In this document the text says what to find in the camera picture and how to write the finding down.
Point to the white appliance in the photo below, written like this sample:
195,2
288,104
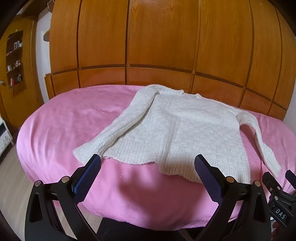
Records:
4,136

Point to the wooden shelf cabinet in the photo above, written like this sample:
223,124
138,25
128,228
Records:
25,97

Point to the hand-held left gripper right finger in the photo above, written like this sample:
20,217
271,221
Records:
208,178

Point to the row of small bottles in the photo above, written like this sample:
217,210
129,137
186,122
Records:
16,62

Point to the wooden wardrobe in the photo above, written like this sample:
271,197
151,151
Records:
161,34

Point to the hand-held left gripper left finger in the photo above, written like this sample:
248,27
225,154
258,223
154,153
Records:
87,178

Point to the pink bedspread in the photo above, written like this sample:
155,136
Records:
57,120

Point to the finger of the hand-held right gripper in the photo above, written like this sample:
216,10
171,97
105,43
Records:
291,177
271,182

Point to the white knit sweater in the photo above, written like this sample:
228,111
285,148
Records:
180,129

